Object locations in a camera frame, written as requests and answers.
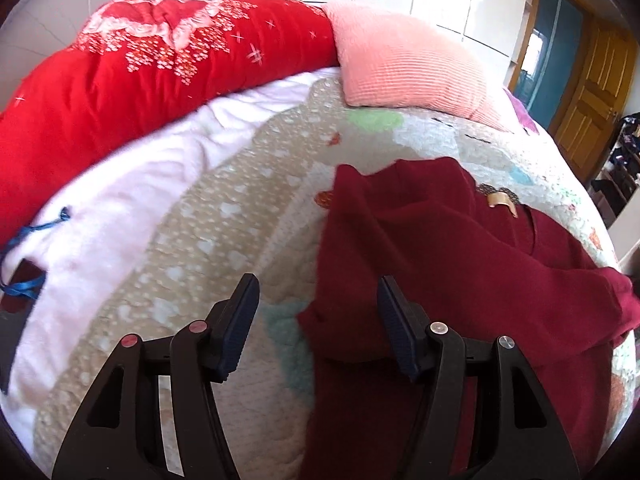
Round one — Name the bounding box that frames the blue lanyard strap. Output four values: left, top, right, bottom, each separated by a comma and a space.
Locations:
0, 206, 73, 302

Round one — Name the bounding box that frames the heart pattern quilted bedspread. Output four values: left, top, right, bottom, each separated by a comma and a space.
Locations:
32, 77, 617, 479

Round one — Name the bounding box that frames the pink corduroy pillow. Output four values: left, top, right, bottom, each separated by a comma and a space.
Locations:
323, 3, 520, 131

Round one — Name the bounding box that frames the purple cloth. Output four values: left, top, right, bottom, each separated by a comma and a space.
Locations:
504, 88, 539, 134

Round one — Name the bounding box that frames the red floral quilted duvet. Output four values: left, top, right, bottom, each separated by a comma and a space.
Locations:
1, 0, 337, 240

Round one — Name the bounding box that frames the dark red knit sweater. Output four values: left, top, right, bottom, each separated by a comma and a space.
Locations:
298, 157, 639, 479

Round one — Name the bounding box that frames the wooden door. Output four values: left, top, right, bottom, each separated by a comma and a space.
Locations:
553, 18, 638, 183

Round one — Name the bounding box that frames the black smartphone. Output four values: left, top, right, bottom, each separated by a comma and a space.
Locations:
1, 260, 47, 393

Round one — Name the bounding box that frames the cluttered shelf rack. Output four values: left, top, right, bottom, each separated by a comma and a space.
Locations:
588, 113, 640, 228

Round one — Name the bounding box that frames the round beige headboard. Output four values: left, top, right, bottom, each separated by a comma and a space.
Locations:
1, 0, 111, 106

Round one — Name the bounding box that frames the white fleece blanket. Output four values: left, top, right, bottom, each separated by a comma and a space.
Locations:
1, 67, 341, 452

